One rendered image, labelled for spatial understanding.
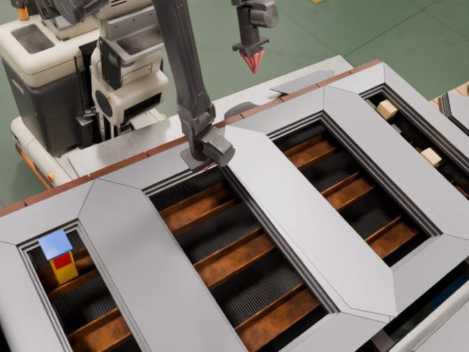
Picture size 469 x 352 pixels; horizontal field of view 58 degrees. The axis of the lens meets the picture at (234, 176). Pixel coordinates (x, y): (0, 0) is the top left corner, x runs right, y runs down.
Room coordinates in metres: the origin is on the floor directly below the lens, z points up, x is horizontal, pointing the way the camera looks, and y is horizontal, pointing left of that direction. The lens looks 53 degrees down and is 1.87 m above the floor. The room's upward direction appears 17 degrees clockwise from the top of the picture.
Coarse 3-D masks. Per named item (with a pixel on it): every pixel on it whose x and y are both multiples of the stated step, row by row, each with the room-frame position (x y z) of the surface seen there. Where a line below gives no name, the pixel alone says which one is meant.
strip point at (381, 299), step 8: (392, 272) 0.59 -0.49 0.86; (384, 280) 0.56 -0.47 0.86; (392, 280) 0.57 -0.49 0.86; (376, 288) 0.53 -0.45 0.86; (384, 288) 0.54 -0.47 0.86; (392, 288) 0.55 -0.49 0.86; (368, 296) 0.50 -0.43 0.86; (376, 296) 0.51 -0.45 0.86; (384, 296) 0.52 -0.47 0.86; (392, 296) 0.52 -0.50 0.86; (360, 304) 0.48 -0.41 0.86; (368, 304) 0.48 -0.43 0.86; (376, 304) 0.49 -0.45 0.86; (384, 304) 0.50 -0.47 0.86; (392, 304) 0.50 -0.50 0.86; (376, 312) 0.47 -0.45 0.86; (384, 312) 0.47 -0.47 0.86; (392, 312) 0.48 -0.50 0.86
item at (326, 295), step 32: (384, 96) 1.36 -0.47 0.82; (288, 128) 1.02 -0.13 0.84; (160, 192) 0.64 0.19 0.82; (64, 224) 0.45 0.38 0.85; (96, 256) 0.39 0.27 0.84; (288, 256) 0.56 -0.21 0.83; (320, 288) 0.49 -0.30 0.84; (128, 320) 0.27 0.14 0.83; (320, 320) 0.41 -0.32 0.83; (384, 320) 0.45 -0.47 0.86
